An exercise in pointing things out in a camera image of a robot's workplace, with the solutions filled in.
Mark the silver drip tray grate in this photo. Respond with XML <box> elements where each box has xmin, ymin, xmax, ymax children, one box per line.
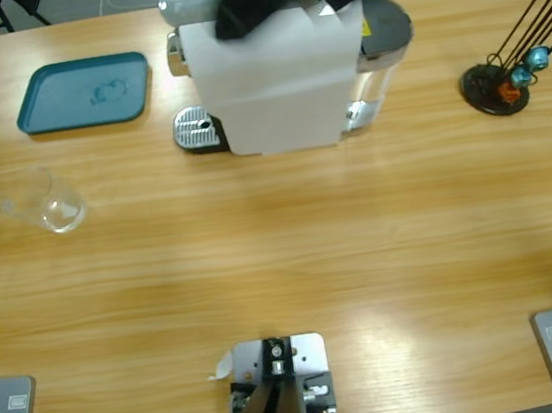
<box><xmin>171</xmin><ymin>101</ymin><xmax>230</xmax><ymax>158</ymax></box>

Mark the grey camera mounting plate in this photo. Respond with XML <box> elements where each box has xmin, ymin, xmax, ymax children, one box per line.
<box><xmin>228</xmin><ymin>329</ymin><xmax>337</xmax><ymax>413</ymax></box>

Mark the white paper tag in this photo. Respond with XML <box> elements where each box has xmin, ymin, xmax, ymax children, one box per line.
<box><xmin>203</xmin><ymin>350</ymin><xmax>237</xmax><ymax>382</ymax></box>

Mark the clear water tank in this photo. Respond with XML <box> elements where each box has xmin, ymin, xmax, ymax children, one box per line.
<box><xmin>329</xmin><ymin>0</ymin><xmax>426</xmax><ymax>134</ymax></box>

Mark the clear drinking glass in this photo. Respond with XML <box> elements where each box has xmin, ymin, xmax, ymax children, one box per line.
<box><xmin>0</xmin><ymin>160</ymin><xmax>92</xmax><ymax>242</ymax></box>

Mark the blue coffee capsule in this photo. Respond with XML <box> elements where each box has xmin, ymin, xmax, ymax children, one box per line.
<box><xmin>510</xmin><ymin>64</ymin><xmax>537</xmax><ymax>90</ymax></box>
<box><xmin>525</xmin><ymin>44</ymin><xmax>552</xmax><ymax>70</ymax></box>

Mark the teal plastic tray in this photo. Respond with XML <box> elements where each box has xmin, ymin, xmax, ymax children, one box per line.
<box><xmin>9</xmin><ymin>49</ymin><xmax>159</xmax><ymax>137</ymax></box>

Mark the orange coffee capsule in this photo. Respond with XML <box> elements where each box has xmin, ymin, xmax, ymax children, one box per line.
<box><xmin>496</xmin><ymin>80</ymin><xmax>521</xmax><ymax>106</ymax></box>

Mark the white capsule coffee machine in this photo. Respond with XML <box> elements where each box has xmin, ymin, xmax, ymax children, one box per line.
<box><xmin>157</xmin><ymin>0</ymin><xmax>381</xmax><ymax>168</ymax></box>

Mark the black capsule holder with rods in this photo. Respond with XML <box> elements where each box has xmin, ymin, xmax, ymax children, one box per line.
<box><xmin>449</xmin><ymin>0</ymin><xmax>552</xmax><ymax>122</ymax></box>

